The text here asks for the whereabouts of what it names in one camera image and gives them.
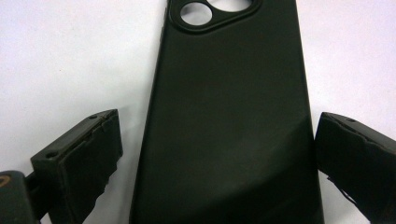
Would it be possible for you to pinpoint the black phone case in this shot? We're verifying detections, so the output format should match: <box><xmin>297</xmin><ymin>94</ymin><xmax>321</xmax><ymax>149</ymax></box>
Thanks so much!
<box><xmin>128</xmin><ymin>0</ymin><xmax>327</xmax><ymax>224</ymax></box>

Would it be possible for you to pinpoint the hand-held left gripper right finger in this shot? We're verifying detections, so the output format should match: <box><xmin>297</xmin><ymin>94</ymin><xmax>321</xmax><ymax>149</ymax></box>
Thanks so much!
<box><xmin>313</xmin><ymin>111</ymin><xmax>396</xmax><ymax>224</ymax></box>

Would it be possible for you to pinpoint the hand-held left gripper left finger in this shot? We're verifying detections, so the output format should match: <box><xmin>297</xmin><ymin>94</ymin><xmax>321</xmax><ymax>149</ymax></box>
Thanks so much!
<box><xmin>30</xmin><ymin>108</ymin><xmax>124</xmax><ymax>224</ymax></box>

